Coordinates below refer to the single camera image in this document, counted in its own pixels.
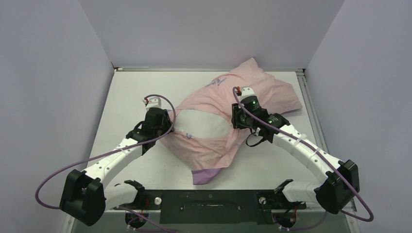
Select white pillow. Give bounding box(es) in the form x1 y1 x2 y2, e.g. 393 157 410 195
174 109 231 138

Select purple pink printed pillowcase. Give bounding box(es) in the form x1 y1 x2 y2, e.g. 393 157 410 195
161 58 302 185

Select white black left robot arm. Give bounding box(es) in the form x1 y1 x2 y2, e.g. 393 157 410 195
59 107 172 226

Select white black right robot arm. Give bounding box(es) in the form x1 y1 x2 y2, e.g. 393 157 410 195
232 95 360 214

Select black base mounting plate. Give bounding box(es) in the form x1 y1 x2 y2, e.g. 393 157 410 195
125 189 307 224

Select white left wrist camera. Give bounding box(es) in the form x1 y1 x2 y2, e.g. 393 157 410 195
142 97 161 111

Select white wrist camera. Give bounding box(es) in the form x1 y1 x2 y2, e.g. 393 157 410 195
236 86 256 100
142 97 161 111

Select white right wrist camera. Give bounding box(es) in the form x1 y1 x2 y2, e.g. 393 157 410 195
236 86 256 100

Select metal rail at back wall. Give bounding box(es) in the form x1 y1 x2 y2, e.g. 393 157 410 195
114 67 305 73

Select aluminium frame rail right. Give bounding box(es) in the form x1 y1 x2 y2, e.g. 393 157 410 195
296 68 357 213

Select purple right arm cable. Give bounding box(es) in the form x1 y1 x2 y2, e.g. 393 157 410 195
232 86 375 232

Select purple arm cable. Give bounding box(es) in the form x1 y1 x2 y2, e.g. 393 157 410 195
34 94 177 233
232 86 375 232

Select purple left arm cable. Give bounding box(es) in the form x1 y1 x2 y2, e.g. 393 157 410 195
34 94 177 233

